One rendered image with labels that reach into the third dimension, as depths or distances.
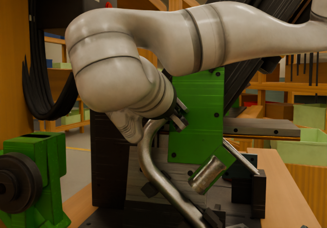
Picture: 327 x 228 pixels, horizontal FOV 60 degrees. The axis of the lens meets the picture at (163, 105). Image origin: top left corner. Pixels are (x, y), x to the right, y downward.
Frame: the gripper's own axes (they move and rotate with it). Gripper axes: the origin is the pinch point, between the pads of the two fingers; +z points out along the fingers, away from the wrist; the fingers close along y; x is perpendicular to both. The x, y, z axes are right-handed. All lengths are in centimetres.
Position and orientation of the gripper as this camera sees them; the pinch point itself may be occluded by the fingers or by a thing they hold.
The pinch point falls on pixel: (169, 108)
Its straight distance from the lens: 59.4
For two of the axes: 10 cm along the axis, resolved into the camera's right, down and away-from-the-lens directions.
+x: -7.4, 6.7, 0.6
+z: 2.3, 1.7, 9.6
